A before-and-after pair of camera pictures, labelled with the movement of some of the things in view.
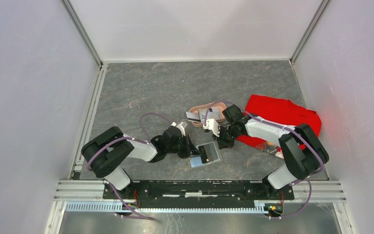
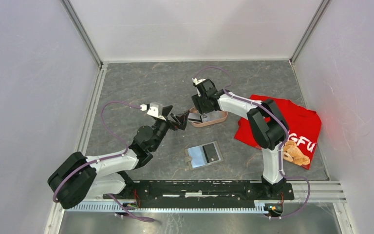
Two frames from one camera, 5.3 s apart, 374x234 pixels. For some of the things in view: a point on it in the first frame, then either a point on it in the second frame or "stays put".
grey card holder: [209, 153] stays put
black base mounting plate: [198, 192] stays put
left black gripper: [190, 150] -> [182, 117]
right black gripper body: [230, 129] -> [200, 102]
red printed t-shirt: [279, 111] stays put
